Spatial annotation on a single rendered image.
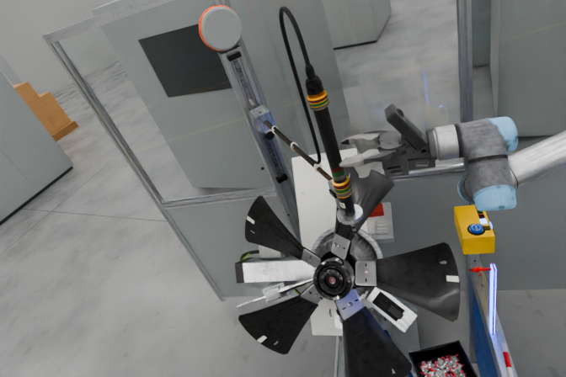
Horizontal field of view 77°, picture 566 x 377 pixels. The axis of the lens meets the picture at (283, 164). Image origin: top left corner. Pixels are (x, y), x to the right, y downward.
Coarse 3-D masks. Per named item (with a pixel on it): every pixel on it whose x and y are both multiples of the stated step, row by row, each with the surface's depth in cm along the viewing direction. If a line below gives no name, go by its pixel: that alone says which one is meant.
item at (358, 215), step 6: (330, 180) 95; (330, 186) 94; (330, 192) 95; (336, 198) 94; (354, 204) 97; (342, 210) 97; (360, 210) 94; (342, 216) 95; (354, 216) 93; (360, 216) 93; (342, 222) 94; (348, 222) 93; (354, 222) 93
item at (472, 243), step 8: (456, 208) 133; (464, 208) 132; (472, 208) 131; (456, 216) 131; (464, 216) 129; (472, 216) 128; (456, 224) 135; (464, 224) 126; (472, 224) 125; (480, 224) 124; (488, 224) 123; (464, 232) 123; (472, 232) 122; (488, 232) 120; (464, 240) 122; (472, 240) 122; (480, 240) 121; (488, 240) 120; (464, 248) 125; (472, 248) 124; (480, 248) 123; (488, 248) 123
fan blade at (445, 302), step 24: (384, 264) 109; (408, 264) 107; (432, 264) 105; (456, 264) 103; (384, 288) 103; (408, 288) 102; (432, 288) 101; (456, 288) 100; (432, 312) 98; (456, 312) 97
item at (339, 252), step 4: (336, 236) 115; (340, 236) 113; (336, 240) 115; (340, 240) 112; (344, 240) 110; (348, 240) 108; (340, 244) 112; (344, 244) 110; (348, 244) 108; (332, 248) 116; (336, 248) 113; (340, 248) 111; (348, 248) 108; (336, 252) 113; (340, 252) 110; (344, 252) 108; (340, 256) 110; (344, 256) 108
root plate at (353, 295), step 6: (354, 294) 112; (336, 300) 109; (342, 300) 109; (348, 300) 110; (354, 300) 111; (360, 300) 112; (342, 306) 109; (348, 306) 110; (354, 306) 111; (360, 306) 112; (342, 312) 108; (348, 312) 109; (354, 312) 110
